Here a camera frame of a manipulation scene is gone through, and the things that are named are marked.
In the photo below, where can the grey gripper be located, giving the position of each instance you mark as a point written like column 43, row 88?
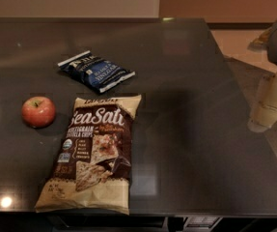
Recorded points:
column 264, row 113

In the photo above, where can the red apple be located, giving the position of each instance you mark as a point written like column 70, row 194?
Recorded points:
column 38, row 112

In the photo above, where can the brown sea salt chip bag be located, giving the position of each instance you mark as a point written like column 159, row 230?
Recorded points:
column 92, row 169

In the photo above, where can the blue chip bag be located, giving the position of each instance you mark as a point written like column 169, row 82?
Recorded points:
column 95, row 72

